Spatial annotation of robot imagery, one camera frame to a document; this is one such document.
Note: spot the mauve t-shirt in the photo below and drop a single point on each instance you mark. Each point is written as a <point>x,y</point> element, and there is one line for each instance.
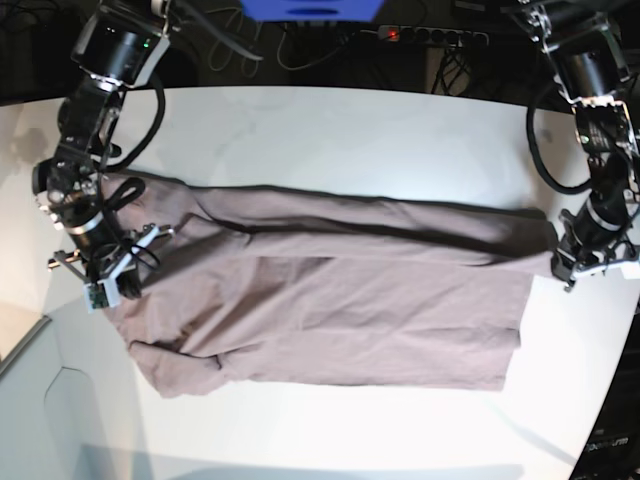
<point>280,285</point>

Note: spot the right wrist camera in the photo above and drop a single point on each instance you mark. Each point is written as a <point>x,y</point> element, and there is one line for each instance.
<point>101,295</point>

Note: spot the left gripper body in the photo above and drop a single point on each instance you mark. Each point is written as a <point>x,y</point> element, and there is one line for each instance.
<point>592,246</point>

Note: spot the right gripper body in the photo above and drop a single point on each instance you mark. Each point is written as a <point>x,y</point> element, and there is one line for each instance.
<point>102,254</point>

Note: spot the power strip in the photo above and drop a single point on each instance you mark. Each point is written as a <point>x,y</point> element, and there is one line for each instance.
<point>446,38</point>

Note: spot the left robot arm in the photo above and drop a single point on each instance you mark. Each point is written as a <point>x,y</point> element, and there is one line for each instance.
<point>590,72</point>

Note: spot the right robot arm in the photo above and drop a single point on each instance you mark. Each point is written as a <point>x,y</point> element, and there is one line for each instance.
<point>117,51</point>

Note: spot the blue box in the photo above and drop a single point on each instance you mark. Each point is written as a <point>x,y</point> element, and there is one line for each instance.
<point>311,10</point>

